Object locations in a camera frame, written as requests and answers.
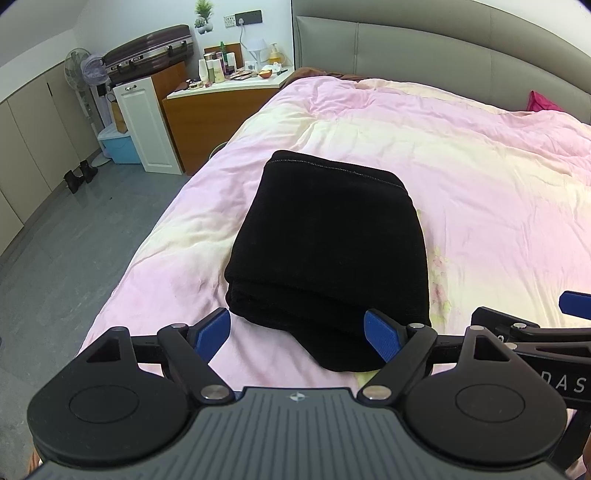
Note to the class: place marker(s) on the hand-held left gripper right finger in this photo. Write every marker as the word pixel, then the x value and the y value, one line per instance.
pixel 382 337

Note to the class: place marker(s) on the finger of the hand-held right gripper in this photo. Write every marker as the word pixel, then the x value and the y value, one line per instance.
pixel 576 304
pixel 496 319

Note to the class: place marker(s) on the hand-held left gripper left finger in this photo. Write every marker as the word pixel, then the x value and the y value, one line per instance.
pixel 212 334

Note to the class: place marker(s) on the black pants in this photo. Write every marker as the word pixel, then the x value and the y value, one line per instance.
pixel 323 230

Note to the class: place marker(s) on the pink and cream quilt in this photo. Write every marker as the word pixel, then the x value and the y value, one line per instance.
pixel 485 184

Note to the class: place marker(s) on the black boot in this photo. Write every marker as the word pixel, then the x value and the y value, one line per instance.
pixel 88 171
pixel 74 182

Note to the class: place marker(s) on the magenta pillow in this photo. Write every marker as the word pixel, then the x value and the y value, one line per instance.
pixel 545 102

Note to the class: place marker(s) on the wooden nightstand with white top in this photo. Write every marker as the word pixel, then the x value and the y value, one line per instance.
pixel 207 124

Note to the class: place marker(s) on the blue plastic storage box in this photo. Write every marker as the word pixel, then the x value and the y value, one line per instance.
pixel 120 145

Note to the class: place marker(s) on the white cabinet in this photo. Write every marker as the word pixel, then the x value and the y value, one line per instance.
pixel 147 124

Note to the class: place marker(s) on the cardboard box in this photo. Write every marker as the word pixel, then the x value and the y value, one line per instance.
pixel 117 115

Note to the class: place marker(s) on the beige wardrobe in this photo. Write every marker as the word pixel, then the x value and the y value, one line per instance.
pixel 27 152

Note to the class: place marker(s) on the group of cosmetic bottles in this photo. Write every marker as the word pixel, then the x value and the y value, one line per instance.
pixel 217 69

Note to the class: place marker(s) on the orange bowl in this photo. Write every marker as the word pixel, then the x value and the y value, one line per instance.
pixel 265 73

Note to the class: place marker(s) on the brown pillow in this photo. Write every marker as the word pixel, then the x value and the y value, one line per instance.
pixel 323 74

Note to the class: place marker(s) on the grey upholstered headboard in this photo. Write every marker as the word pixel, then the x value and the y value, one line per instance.
pixel 415 50

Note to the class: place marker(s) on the yellow pump bottle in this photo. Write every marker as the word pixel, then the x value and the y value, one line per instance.
pixel 275 54

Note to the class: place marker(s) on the wooden board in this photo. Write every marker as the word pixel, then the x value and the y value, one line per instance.
pixel 233 47

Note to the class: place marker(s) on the white table lamp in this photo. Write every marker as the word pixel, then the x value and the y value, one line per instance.
pixel 256 48

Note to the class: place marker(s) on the dark purple suitcase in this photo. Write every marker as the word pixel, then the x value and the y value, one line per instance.
pixel 143 50

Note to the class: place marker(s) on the standing fan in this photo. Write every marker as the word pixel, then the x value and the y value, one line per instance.
pixel 76 64

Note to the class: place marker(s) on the small potted plant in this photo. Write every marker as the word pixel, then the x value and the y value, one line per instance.
pixel 204 16

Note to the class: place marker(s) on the dark wall outlet panel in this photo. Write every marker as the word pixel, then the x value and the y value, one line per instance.
pixel 249 19

